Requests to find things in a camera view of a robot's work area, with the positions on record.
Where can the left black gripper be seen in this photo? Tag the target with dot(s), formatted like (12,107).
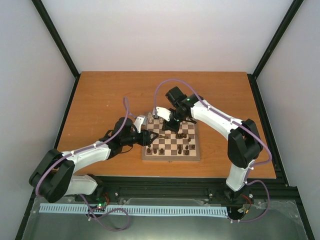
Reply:
(145,137)

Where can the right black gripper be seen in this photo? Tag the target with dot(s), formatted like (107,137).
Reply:
(167,126)

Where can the wooden chess board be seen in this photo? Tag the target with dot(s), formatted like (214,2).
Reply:
(185,127)

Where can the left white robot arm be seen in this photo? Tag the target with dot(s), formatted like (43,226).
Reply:
(80,160)

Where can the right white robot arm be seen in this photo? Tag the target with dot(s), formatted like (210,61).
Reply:
(243,139)

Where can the dark chess piece cluster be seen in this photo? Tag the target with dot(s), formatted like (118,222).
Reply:
(168,145)

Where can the white chess pieces row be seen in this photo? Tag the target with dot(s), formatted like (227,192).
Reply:
(152,120)

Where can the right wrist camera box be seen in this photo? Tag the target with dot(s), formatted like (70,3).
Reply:
(163,113)

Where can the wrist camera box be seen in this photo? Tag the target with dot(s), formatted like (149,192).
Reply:
(140,121)
(163,113)

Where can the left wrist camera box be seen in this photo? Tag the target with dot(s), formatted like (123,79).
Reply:
(140,121)

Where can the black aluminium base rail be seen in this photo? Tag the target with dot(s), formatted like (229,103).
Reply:
(115,188)

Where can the light blue cable duct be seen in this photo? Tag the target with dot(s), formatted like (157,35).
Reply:
(136,210)

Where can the left black frame post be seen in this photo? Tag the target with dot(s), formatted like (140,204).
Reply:
(44,15)

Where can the black frame post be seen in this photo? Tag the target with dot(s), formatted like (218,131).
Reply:
(280,31)
(44,15)

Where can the right black frame post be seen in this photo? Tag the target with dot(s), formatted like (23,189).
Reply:
(280,31)

